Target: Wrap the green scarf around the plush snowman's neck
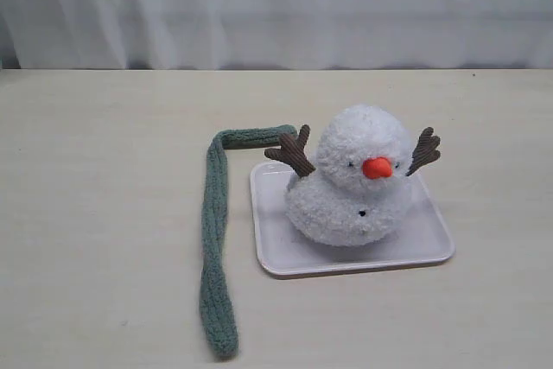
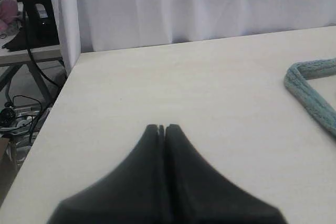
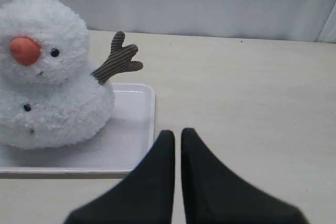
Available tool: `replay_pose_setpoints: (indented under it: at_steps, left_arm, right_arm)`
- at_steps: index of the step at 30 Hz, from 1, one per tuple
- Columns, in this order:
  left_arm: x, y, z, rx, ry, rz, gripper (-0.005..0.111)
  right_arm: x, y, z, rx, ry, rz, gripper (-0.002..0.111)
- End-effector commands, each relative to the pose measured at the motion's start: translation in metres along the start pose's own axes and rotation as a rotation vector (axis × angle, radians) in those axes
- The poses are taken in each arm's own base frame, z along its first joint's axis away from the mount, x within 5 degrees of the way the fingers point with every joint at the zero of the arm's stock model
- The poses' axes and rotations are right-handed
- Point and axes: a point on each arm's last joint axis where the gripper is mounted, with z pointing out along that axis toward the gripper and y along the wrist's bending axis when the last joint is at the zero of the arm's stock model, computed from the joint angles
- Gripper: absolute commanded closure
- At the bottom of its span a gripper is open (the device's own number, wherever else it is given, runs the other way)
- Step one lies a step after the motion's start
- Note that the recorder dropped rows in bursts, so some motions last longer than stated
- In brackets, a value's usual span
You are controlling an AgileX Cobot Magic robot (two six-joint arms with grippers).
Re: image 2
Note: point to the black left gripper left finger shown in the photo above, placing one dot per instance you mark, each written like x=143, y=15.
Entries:
x=134, y=192

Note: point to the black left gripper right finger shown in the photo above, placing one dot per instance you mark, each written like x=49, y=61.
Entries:
x=200, y=194

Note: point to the teal fuzzy scarf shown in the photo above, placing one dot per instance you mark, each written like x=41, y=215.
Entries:
x=296, y=82

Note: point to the white curtain backdrop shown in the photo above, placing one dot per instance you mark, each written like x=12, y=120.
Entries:
x=99, y=25

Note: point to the pink plush toy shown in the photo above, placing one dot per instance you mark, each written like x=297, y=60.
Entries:
x=11, y=18

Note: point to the cable clutter on floor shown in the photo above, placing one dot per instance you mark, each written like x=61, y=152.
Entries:
x=21, y=123

